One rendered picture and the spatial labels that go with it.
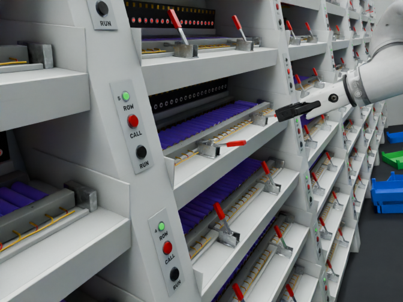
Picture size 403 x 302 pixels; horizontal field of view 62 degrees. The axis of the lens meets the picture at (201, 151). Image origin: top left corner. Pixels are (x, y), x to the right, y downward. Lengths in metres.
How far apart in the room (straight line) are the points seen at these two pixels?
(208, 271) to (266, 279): 0.30
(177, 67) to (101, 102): 0.18
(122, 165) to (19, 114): 0.14
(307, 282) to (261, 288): 0.36
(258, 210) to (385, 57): 0.43
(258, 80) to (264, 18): 0.18
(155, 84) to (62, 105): 0.17
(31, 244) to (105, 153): 0.13
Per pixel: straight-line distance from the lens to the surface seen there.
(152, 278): 0.49
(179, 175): 0.56
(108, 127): 0.43
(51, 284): 0.40
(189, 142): 0.64
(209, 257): 0.67
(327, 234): 1.44
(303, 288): 1.20
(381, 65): 0.78
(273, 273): 0.94
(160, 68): 0.53
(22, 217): 0.44
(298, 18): 1.74
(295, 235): 1.10
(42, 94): 0.39
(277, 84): 1.04
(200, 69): 0.64
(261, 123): 0.87
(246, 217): 0.80
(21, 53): 0.47
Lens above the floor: 1.03
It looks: 11 degrees down
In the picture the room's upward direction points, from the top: 13 degrees counter-clockwise
